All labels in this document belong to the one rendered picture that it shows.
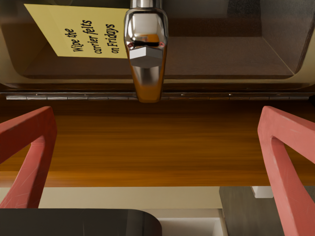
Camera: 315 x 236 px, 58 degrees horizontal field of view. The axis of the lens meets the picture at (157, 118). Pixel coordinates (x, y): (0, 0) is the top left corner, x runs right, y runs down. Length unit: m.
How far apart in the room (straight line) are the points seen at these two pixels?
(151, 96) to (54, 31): 0.08
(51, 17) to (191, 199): 1.11
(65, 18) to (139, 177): 0.22
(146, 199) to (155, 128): 0.85
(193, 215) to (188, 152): 0.92
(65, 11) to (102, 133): 0.25
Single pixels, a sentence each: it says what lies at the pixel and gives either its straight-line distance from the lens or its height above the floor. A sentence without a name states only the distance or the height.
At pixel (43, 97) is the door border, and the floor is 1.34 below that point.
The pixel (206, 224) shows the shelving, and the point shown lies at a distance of 1.39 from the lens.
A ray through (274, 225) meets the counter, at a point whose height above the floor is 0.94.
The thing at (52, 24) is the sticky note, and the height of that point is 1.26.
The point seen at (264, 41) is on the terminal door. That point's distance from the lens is 0.23.
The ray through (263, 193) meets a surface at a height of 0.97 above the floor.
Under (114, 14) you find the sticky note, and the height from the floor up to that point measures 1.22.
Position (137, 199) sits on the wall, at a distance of 1.24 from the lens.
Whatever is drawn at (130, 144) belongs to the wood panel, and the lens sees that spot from 0.38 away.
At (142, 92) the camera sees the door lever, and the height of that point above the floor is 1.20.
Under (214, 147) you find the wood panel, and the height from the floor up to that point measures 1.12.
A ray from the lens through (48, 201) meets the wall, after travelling 1.32.
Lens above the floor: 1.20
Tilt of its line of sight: 1 degrees down
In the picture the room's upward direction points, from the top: 90 degrees counter-clockwise
